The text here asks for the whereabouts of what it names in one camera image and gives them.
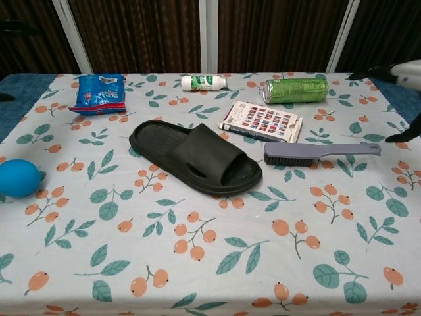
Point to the black slipper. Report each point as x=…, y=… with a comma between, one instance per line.
x=197, y=154

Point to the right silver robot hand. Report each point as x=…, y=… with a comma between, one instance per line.
x=409, y=74

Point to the white green label bottle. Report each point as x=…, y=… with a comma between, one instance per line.
x=204, y=82

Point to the blue snack bag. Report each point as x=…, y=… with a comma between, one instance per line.
x=98, y=93

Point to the green drink can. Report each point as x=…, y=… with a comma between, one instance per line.
x=296, y=90

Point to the floral tablecloth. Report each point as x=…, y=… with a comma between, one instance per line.
x=98, y=230

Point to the brown folding screen panel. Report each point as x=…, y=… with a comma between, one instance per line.
x=138, y=36
x=279, y=36
x=29, y=49
x=388, y=29

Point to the white printed card box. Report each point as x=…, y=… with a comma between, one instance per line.
x=263, y=120

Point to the blue ball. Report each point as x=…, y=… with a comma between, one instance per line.
x=16, y=177

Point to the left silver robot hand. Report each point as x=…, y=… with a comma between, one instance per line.
x=13, y=26

